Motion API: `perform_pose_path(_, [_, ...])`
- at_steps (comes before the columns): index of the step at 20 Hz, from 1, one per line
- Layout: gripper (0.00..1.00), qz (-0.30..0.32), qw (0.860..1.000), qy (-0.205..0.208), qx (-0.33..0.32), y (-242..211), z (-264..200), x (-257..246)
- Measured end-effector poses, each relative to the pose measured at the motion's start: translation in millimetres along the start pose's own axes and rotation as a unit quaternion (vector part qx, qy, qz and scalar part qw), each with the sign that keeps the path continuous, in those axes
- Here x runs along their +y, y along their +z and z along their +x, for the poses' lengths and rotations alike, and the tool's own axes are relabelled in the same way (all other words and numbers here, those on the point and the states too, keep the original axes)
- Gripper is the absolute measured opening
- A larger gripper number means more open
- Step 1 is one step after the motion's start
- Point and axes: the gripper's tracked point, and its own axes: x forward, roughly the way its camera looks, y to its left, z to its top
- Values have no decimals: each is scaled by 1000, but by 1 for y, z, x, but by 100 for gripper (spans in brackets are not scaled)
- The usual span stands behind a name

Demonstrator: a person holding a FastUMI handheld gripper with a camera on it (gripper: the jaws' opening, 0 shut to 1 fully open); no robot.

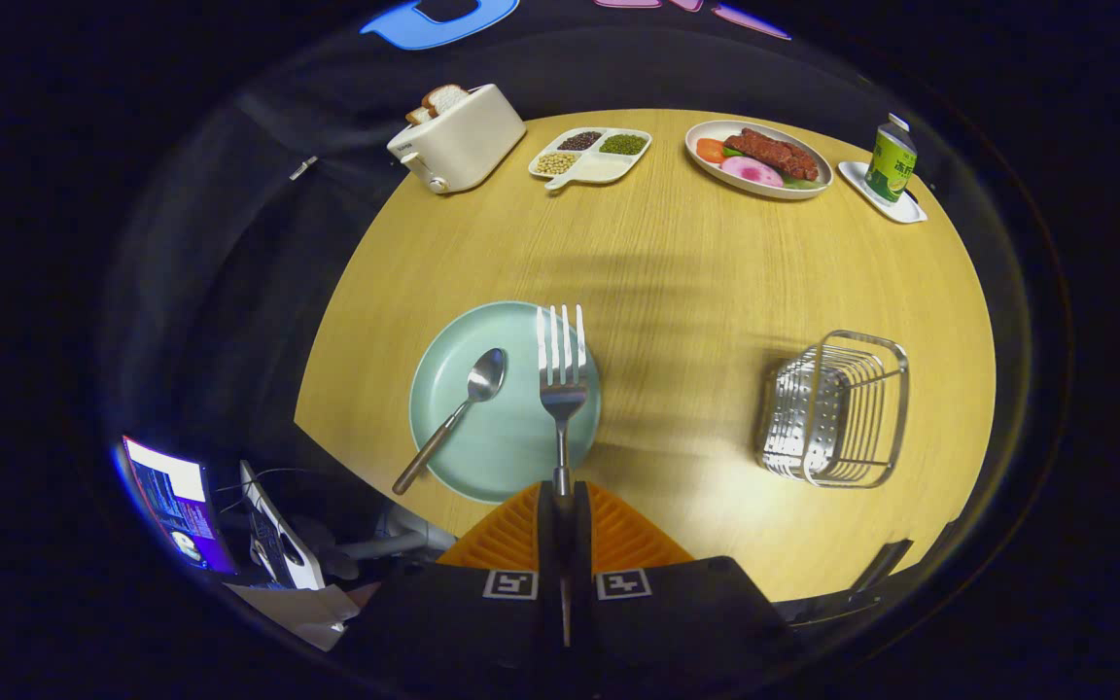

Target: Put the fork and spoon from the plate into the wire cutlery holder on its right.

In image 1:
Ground metal wire basket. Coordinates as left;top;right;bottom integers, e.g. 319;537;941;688
759;330;911;490

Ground silver fork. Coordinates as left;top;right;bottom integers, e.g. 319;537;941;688
536;304;589;507

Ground white oval food plate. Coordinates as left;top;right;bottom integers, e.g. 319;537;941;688
684;120;834;201

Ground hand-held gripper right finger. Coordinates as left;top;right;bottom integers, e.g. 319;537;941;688
565;480;804;682

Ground red-brown meat pieces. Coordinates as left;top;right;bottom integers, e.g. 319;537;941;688
723;127;821;182

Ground white toaster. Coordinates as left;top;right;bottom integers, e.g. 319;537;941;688
386;84;528;195

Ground silver spoon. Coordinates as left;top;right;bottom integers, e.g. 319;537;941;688
392;347;508;497

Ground white square coaster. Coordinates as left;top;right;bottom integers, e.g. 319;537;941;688
838;160;928;226

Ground white divided dish with beans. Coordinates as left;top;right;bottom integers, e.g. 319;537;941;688
528;126;653;192

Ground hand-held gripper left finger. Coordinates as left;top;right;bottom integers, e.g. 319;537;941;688
332;480;566;686

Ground green drink bottle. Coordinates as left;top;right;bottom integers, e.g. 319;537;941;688
863;113;919;204

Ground teal round plate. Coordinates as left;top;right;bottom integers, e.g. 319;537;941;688
408;300;604;505

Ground pink round food slice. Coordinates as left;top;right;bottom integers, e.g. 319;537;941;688
720;156;785;189

